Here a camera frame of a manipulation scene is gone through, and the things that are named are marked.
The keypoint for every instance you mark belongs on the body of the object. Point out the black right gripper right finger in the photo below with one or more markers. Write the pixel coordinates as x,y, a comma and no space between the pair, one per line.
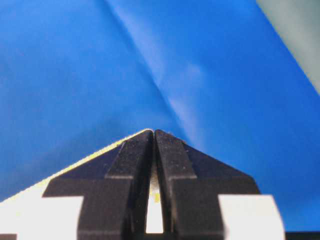
206,199

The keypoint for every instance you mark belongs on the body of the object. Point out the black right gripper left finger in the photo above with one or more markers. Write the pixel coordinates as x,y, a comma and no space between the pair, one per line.
98,198

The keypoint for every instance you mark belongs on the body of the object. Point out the blue table cloth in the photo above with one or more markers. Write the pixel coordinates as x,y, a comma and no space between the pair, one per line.
78,75

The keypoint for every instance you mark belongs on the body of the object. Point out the dark green backdrop sheet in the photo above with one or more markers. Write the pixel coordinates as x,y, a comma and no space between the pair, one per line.
297,22

